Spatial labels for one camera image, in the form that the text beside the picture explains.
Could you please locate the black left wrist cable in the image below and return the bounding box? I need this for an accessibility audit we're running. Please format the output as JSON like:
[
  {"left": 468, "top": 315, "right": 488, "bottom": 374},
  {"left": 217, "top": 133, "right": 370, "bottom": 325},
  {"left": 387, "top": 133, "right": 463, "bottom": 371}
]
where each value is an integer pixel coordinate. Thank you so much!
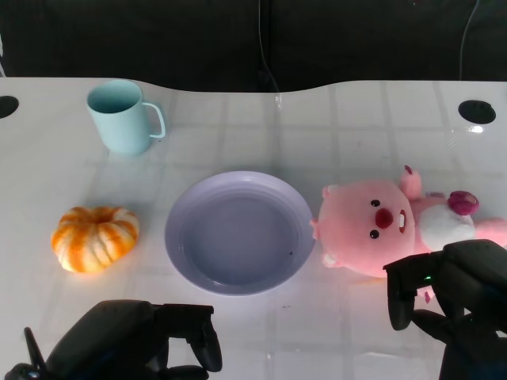
[{"left": 22, "top": 326, "right": 49, "bottom": 375}]

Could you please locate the light blue mug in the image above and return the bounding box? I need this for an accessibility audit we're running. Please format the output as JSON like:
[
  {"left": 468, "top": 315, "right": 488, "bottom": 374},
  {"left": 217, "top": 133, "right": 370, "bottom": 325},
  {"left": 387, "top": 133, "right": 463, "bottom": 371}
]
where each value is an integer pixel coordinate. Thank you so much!
[{"left": 86, "top": 79, "right": 166, "bottom": 157}]

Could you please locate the thin grey hanging cable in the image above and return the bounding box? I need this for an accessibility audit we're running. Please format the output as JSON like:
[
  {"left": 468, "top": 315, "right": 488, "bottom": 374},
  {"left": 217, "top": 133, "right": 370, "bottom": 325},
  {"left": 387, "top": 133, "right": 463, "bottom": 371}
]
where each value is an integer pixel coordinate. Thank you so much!
[
  {"left": 459, "top": 0, "right": 482, "bottom": 82},
  {"left": 256, "top": 0, "right": 280, "bottom": 94}
]

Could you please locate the orange white striped pumpkin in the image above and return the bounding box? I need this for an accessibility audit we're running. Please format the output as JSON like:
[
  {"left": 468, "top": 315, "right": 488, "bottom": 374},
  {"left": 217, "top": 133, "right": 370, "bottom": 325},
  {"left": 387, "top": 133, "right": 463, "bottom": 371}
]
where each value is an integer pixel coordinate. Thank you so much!
[{"left": 50, "top": 206, "right": 140, "bottom": 274}]

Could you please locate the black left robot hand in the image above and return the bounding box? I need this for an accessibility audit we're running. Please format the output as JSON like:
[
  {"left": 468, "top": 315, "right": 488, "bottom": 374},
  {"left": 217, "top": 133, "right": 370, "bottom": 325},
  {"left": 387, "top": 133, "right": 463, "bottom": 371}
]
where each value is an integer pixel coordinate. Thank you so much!
[{"left": 45, "top": 299, "right": 223, "bottom": 380}]

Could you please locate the pink plush beaver doll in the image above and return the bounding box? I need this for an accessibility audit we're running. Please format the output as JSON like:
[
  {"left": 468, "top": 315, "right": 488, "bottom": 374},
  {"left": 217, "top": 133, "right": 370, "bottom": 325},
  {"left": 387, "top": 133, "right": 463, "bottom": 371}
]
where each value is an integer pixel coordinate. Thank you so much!
[{"left": 310, "top": 165, "right": 507, "bottom": 304}]

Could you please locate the black cloth backdrop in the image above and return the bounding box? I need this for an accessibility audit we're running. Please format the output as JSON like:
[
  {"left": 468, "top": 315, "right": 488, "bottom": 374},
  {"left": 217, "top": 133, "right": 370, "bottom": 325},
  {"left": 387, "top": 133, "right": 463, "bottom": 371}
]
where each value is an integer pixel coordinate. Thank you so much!
[{"left": 0, "top": 0, "right": 507, "bottom": 94}]

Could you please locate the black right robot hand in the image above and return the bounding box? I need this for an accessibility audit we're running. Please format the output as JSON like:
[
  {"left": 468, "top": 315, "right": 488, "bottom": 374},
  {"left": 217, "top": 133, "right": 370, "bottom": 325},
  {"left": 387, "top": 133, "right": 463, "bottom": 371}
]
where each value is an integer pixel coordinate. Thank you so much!
[{"left": 383, "top": 239, "right": 507, "bottom": 380}]

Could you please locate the black round table grommet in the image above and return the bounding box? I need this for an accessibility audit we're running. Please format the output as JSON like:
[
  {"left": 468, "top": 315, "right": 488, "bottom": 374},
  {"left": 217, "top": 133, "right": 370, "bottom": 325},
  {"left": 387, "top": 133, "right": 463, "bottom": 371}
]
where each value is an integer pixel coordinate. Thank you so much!
[
  {"left": 457, "top": 100, "right": 497, "bottom": 124},
  {"left": 0, "top": 95, "right": 20, "bottom": 120}
]

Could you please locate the lilac round plate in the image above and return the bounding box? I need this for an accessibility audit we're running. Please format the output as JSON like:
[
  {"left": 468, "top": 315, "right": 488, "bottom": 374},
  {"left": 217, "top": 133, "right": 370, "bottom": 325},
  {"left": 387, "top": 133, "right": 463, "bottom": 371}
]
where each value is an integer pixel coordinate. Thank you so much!
[{"left": 164, "top": 170, "right": 317, "bottom": 297}]

